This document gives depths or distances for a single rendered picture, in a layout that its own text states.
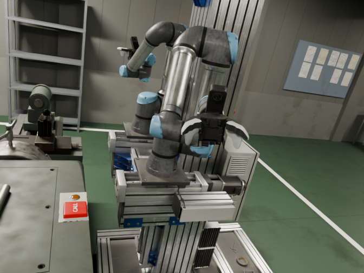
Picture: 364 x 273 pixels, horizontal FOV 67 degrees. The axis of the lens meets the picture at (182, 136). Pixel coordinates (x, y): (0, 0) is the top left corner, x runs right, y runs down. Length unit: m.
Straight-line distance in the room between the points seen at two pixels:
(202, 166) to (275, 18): 4.54
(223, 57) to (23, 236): 0.86
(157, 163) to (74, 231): 0.55
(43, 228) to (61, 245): 0.08
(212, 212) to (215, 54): 0.68
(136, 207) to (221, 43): 0.79
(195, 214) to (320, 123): 6.13
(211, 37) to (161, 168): 0.58
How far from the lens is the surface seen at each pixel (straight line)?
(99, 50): 4.79
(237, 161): 1.55
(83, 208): 0.85
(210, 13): 1.32
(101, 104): 4.96
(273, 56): 5.86
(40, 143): 1.80
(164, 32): 1.60
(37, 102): 2.30
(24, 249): 0.77
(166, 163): 1.23
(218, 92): 0.71
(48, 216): 0.85
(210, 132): 0.72
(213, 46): 1.10
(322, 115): 7.13
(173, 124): 0.91
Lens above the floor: 1.78
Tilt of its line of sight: 21 degrees down
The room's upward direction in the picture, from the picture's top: 12 degrees clockwise
